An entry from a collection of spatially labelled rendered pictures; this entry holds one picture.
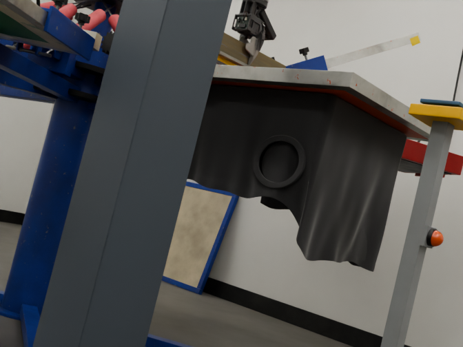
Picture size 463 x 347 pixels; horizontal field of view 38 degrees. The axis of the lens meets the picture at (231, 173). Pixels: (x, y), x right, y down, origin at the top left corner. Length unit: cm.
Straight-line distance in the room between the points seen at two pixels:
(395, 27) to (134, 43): 303
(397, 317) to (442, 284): 228
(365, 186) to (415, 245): 35
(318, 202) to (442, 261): 223
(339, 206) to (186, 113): 53
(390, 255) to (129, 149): 278
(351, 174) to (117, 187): 69
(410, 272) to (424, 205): 16
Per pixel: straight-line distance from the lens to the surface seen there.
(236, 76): 187
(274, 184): 178
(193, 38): 157
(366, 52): 297
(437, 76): 420
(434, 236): 164
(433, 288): 395
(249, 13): 226
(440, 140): 167
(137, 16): 160
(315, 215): 177
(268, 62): 233
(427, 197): 166
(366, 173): 193
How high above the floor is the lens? 59
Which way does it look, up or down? 3 degrees up
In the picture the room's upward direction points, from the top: 14 degrees clockwise
